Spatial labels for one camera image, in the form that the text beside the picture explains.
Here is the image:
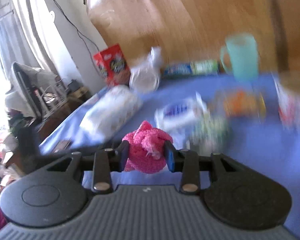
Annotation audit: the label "green blue toothpaste box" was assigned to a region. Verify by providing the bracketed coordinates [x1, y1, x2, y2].
[161, 60, 219, 78]

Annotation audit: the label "white red food can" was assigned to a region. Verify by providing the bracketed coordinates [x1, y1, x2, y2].
[274, 72, 300, 130]

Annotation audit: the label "plastic cups in bag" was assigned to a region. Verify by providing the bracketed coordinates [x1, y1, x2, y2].
[129, 47, 164, 94]

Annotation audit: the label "mooncake pastry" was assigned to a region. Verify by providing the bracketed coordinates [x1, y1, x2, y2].
[211, 89, 267, 119]

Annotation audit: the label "black wall cable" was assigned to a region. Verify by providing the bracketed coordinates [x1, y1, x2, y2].
[38, 0, 101, 75]

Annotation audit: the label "wooden panel board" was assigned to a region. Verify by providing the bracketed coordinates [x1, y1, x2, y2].
[85, 0, 276, 71]

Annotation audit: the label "teal plastic mug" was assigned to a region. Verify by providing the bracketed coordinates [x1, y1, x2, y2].
[220, 33, 258, 81]

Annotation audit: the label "large white tissue pack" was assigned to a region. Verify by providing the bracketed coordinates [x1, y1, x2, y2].
[79, 85, 142, 142]

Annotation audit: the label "green pocket tissue pack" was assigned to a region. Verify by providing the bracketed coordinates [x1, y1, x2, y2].
[187, 114, 231, 157]

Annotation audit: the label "white wet wipes packet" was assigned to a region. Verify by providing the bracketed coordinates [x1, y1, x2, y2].
[154, 92, 208, 132]

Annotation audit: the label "red cereal box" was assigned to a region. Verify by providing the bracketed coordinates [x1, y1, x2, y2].
[93, 44, 130, 87]

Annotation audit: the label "pink fluffy knitted toy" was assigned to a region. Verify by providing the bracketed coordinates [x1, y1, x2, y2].
[122, 121, 173, 174]

